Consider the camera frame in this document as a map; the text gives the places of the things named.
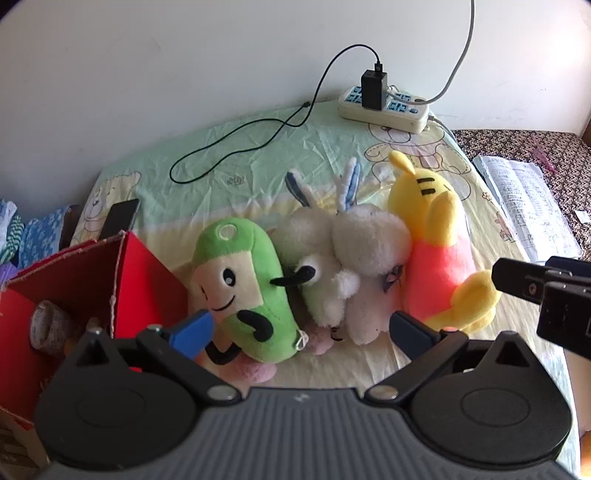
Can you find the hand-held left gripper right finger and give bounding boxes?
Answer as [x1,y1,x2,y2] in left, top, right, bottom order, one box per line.
[365,311,546,400]

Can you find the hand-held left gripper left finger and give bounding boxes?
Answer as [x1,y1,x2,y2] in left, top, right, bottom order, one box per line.
[69,310,241,400]

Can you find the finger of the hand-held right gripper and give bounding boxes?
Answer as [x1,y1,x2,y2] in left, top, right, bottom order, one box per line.
[492,256,591,303]
[538,281,591,361]

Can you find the red cardboard box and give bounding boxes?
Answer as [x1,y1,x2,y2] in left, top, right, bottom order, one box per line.
[0,230,190,467]

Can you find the pink plush teddy bear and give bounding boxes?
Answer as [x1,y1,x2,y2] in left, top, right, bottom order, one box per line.
[203,323,345,385]

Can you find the white green fuzzy plush toy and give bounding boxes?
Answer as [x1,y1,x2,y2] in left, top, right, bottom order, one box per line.
[270,210,361,329]

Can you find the white plush rabbit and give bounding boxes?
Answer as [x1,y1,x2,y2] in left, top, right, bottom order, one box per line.
[285,157,413,347]

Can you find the yellow plush tiger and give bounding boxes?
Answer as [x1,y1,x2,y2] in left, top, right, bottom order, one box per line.
[387,150,502,333]

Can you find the bear print cloth covered desktop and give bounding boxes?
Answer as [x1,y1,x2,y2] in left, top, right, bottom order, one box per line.
[69,99,583,476]

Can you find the white paper sheets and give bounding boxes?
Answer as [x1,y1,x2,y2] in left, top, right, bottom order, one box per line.
[472,154,583,264]

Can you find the brown floral cloth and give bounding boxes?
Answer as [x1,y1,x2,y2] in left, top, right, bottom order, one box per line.
[450,128,591,259]

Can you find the black smartphone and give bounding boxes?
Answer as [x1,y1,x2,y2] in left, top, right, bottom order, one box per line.
[99,198,140,241]

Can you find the grey speckled roll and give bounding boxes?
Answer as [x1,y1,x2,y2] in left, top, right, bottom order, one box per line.
[28,300,77,358]

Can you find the blue patterned cloth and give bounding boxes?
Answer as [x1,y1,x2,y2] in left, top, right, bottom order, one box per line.
[18,208,70,266]

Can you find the cream power strip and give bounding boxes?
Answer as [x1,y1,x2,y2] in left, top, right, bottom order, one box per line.
[337,84,430,134]

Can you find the green striped cloth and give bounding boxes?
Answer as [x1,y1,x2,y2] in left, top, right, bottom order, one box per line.
[0,200,24,266]

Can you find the black charger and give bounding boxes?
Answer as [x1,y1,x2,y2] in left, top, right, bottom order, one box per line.
[361,69,387,112]

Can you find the black charging cable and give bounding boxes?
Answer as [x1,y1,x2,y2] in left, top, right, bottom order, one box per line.
[169,44,384,184]

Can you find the grey power cable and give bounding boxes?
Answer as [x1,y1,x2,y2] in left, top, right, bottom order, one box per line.
[388,0,476,104]

